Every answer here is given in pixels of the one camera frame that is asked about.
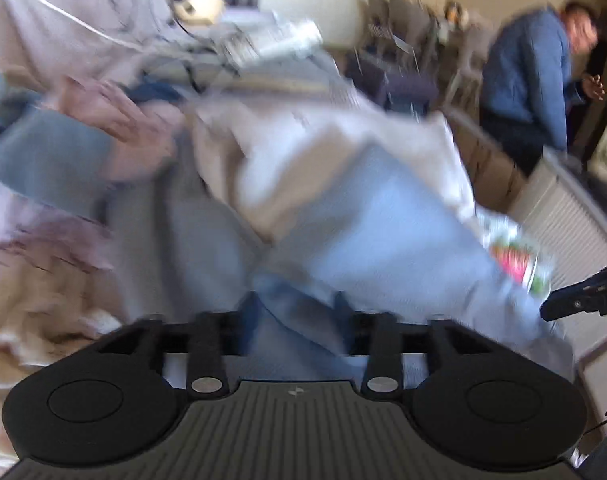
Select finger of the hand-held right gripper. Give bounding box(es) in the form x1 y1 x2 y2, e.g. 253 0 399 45
540 259 607 322

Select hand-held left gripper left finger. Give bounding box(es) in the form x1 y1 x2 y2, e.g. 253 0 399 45
96 292 261 402

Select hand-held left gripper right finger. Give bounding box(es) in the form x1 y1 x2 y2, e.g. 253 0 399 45
333 291 491 402

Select light blue sweatpants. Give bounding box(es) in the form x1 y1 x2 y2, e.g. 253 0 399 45
250 142 577 391

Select white sweatshirt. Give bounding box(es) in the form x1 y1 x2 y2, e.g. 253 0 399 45
186 102 479 246

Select pink instant noodle cup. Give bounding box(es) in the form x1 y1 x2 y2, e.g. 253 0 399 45
491 242 534 286

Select white ribbed panel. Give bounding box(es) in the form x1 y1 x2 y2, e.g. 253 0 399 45
506 147 607 321

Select green printed plastic bag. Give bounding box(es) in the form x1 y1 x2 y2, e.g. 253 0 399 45
476 210 557 303

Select cardboard box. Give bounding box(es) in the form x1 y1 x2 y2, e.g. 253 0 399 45
446 110 531 213

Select cream garment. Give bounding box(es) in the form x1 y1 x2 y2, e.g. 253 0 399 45
0 260 149 396

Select pink garment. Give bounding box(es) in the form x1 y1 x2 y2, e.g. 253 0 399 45
0 76 186 273

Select grey-blue garment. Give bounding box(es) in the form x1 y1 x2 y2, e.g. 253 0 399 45
0 107 116 221

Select printed sofa back cushion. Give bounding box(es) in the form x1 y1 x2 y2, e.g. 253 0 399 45
0 0 194 91

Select white cable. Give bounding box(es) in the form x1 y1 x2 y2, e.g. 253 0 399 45
0 0 149 53

